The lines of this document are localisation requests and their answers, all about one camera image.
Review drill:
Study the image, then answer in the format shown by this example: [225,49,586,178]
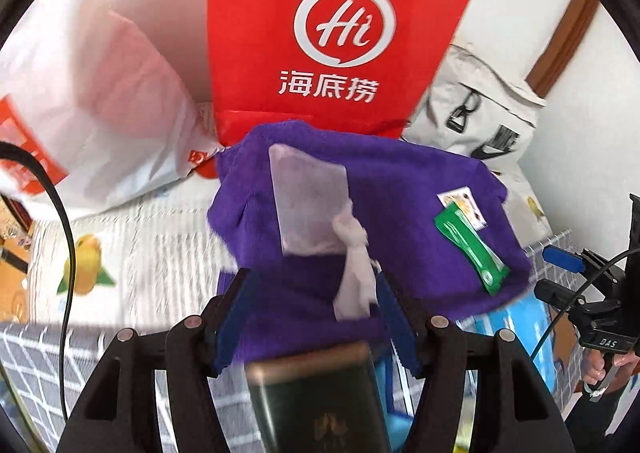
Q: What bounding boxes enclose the beige Nike bag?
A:
[401,44,546,170]

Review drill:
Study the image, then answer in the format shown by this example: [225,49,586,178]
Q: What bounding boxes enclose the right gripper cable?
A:
[529,246,640,361]

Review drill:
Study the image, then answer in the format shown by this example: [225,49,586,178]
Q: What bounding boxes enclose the person right hand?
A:
[580,349,639,391]

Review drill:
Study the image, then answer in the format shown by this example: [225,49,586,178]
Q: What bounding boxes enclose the fruit print newspaper sheet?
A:
[24,100,241,334]

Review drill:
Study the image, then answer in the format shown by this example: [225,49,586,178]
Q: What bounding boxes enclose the blue tissue pack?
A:
[458,289,556,393]

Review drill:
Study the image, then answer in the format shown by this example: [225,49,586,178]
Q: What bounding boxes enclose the grey checked tablecloth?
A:
[1,229,582,452]

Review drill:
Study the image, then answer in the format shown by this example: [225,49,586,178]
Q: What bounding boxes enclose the white Miniso plastic bag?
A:
[1,0,220,218]

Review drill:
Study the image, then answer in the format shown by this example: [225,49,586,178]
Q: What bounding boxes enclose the green wet wipe packet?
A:
[434,203,510,296]

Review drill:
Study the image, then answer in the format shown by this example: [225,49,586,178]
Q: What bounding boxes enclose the white cotton glove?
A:
[332,201,378,321]

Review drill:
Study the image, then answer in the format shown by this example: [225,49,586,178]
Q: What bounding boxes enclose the red Haidilao paper bag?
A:
[207,0,470,146]

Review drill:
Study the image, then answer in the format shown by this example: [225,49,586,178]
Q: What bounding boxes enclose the purple fleece towel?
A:
[207,122,530,363]

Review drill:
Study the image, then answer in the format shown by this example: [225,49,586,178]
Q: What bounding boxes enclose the black cable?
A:
[0,140,77,424]

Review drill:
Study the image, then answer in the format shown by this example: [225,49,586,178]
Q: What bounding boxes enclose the orange print sachet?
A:
[437,187,487,231]

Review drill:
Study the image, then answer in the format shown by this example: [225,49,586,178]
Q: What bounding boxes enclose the brown wooden door frame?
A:
[526,0,600,98]

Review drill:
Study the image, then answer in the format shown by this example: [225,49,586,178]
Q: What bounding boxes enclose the white mesh pouch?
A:
[268,143,350,257]

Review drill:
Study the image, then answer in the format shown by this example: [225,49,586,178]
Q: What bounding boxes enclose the wooden bed headboard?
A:
[0,195,32,323]

